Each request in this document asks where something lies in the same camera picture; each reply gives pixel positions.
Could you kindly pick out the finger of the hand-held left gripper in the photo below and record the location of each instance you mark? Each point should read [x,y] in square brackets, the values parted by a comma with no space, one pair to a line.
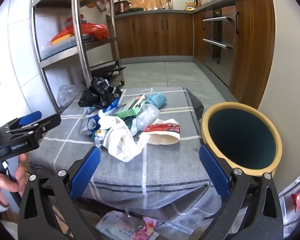
[30,118]
[48,123]

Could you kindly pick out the wooden kitchen cabinets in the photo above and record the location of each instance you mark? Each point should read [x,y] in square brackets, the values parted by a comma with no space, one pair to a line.
[152,35]

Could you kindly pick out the yellow rimmed dark bin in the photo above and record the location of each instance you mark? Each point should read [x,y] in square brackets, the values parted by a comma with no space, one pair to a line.
[240,135]

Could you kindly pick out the black plastic bag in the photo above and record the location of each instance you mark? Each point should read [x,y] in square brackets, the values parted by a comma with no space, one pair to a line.
[97,92]

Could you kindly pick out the large red plastic bag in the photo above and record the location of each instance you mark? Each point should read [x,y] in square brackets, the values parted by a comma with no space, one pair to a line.
[95,30]

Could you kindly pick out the white printed packet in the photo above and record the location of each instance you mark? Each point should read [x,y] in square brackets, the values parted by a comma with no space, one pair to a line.
[115,226]

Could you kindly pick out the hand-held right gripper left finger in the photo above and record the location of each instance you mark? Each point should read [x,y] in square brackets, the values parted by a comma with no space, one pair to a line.
[86,172]

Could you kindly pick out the white plastic bag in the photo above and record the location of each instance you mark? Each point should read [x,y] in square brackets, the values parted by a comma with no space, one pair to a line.
[120,140]

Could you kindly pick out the teal rolled cloth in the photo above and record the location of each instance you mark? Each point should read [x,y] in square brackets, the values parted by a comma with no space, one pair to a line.
[157,99]

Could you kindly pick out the beige refrigerator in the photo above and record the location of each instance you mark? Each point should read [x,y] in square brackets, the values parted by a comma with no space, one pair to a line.
[285,105]

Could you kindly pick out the red and white paper packet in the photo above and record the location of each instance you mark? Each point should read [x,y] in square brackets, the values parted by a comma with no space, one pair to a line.
[165,135]

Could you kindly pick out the steel built-in oven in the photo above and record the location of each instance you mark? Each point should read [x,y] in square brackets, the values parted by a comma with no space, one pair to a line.
[218,45]

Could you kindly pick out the clear plastic bag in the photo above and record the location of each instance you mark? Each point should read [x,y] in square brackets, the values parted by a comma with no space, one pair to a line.
[146,117]
[68,95]

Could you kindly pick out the steel shelf rack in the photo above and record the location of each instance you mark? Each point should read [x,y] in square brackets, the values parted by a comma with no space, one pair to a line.
[77,30]

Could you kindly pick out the blue and white packet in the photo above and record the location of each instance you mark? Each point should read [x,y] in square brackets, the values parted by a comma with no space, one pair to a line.
[90,125]

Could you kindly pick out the yellow oil bottle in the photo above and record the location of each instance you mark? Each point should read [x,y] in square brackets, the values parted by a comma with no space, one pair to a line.
[189,4]

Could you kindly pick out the person's left hand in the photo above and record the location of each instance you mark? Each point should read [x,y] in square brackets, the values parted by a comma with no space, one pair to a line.
[5,187]

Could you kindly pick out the dark cooking pot with lid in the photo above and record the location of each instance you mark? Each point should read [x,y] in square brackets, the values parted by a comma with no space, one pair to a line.
[122,6]

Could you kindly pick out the red plastic packet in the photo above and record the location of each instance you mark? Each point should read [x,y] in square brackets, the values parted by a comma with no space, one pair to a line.
[298,197]

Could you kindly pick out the pink printed packet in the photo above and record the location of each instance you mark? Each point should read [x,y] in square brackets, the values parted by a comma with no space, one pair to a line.
[147,227]

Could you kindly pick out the clear plastic storage box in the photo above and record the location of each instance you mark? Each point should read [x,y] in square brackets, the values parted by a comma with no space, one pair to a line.
[55,48]

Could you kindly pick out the green cardboard box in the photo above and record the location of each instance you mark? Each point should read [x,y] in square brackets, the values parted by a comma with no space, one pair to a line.
[130,107]

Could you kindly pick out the steel kitchen faucet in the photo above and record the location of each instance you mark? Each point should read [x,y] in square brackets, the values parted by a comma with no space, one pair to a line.
[165,1]

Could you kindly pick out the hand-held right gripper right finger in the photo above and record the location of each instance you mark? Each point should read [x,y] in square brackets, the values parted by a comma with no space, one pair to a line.
[215,172]

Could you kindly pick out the grey checked tablecloth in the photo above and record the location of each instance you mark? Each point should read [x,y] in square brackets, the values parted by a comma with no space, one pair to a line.
[152,170]

